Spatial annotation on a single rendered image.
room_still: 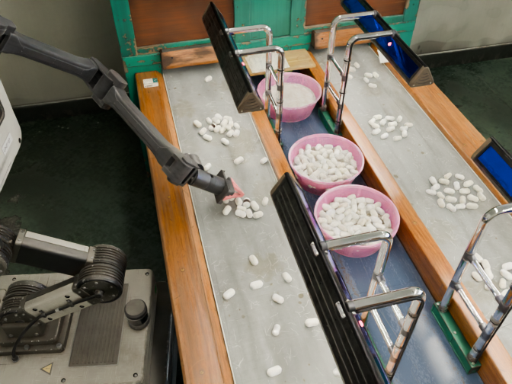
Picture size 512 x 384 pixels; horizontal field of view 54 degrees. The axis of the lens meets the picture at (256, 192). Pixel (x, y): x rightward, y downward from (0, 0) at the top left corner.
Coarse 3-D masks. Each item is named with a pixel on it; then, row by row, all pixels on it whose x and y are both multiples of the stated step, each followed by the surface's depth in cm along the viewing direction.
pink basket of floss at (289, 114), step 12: (288, 72) 217; (264, 84) 214; (300, 84) 218; (312, 84) 214; (264, 108) 210; (288, 108) 198; (300, 108) 199; (312, 108) 207; (288, 120) 206; (300, 120) 208
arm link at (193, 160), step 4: (184, 156) 150; (188, 156) 159; (192, 156) 159; (196, 156) 160; (184, 160) 148; (188, 160) 149; (192, 160) 152; (196, 160) 158; (188, 164) 148; (192, 164) 149; (196, 164) 151; (200, 164) 158; (196, 168) 150; (192, 172) 151; (188, 176) 152; (168, 180) 150; (184, 180) 152; (188, 180) 152; (176, 184) 152; (180, 184) 152; (184, 184) 153
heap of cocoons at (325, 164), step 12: (300, 156) 182; (312, 156) 182; (324, 156) 182; (336, 156) 182; (348, 156) 182; (300, 168) 178; (312, 168) 179; (324, 168) 177; (336, 168) 179; (348, 168) 178; (324, 180) 173; (336, 180) 176
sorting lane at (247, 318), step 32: (192, 96) 209; (224, 96) 209; (192, 128) 194; (224, 160) 181; (256, 160) 181; (192, 192) 169; (256, 192) 169; (224, 224) 159; (256, 224) 159; (224, 256) 150; (256, 256) 150; (288, 256) 150; (224, 288) 142; (288, 288) 142; (224, 320) 135; (256, 320) 135; (288, 320) 135; (256, 352) 128; (288, 352) 128; (320, 352) 128
